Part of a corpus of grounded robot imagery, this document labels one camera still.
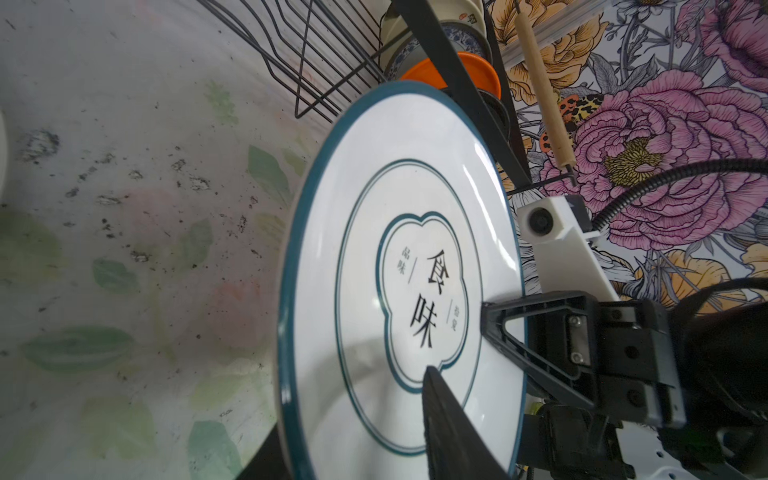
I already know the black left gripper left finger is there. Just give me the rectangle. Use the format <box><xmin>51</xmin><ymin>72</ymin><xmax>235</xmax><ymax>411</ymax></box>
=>
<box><xmin>236</xmin><ymin>425</ymin><xmax>291</xmax><ymax>480</ymax></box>

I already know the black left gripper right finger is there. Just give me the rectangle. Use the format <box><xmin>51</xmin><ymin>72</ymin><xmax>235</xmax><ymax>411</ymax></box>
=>
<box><xmin>422</xmin><ymin>367</ymin><xmax>508</xmax><ymax>479</ymax></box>

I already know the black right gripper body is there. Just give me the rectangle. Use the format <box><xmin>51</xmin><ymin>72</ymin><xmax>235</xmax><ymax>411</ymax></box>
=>
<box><xmin>596</xmin><ymin>300</ymin><xmax>687</xmax><ymax>429</ymax></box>

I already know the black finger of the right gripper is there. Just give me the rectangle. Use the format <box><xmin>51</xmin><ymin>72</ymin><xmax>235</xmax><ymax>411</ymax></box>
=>
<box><xmin>481</xmin><ymin>292</ymin><xmax>600</xmax><ymax>411</ymax></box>

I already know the white plate line pattern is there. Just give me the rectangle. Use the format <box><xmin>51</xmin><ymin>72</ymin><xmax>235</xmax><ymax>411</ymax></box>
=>
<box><xmin>275</xmin><ymin>81</ymin><xmax>526</xmax><ymax>479</ymax></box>

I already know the black wire dish rack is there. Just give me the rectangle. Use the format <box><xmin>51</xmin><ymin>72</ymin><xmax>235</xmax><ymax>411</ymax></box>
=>
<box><xmin>202</xmin><ymin>1</ymin><xmax>550</xmax><ymax>193</ymax></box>

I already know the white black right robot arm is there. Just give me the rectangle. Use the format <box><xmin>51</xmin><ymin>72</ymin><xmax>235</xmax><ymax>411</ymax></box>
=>
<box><xmin>480</xmin><ymin>278</ymin><xmax>767</xmax><ymax>479</ymax></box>

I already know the orange small plate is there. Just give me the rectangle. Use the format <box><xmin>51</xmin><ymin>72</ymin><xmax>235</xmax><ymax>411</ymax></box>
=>
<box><xmin>399</xmin><ymin>52</ymin><xmax>502</xmax><ymax>99</ymax></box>

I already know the dark grey small plate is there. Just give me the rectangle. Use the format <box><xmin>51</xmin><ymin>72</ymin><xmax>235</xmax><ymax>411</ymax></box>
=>
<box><xmin>384</xmin><ymin>22</ymin><xmax>491</xmax><ymax>81</ymax></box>

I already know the beige small plate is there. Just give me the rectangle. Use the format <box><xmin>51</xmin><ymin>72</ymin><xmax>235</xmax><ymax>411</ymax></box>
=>
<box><xmin>380</xmin><ymin>0</ymin><xmax>486</xmax><ymax>44</ymax></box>

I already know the black corrugated cable right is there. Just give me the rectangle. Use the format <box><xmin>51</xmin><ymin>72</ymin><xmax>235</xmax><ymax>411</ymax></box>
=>
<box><xmin>590</xmin><ymin>157</ymin><xmax>768</xmax><ymax>234</ymax></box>

